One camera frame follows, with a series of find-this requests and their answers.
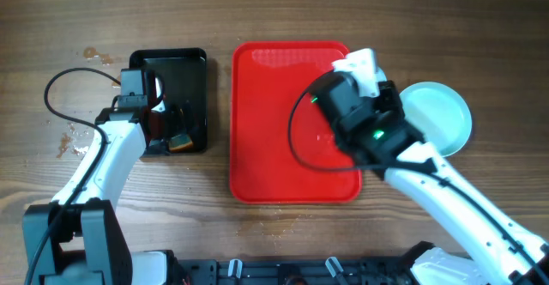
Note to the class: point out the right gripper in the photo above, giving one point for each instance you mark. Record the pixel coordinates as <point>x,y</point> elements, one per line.
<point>384,100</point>

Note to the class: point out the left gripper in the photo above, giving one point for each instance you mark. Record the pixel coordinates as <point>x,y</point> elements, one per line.
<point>177,125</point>

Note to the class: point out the green orange sponge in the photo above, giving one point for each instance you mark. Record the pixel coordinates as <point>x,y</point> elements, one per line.
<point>180,143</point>

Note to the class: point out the white plate top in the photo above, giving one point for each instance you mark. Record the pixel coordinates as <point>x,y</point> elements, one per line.
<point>440,113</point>

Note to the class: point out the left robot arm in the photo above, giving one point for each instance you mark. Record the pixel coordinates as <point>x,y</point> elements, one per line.
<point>76,237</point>

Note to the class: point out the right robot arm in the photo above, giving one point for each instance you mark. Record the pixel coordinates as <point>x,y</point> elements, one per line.
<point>373,131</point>

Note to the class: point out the black water tray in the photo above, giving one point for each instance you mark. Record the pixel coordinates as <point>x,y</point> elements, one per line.
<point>184,72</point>

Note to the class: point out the red plastic tray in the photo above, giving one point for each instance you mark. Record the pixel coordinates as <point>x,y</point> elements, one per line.
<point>282,150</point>

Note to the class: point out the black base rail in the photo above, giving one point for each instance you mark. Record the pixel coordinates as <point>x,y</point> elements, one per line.
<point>364,271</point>

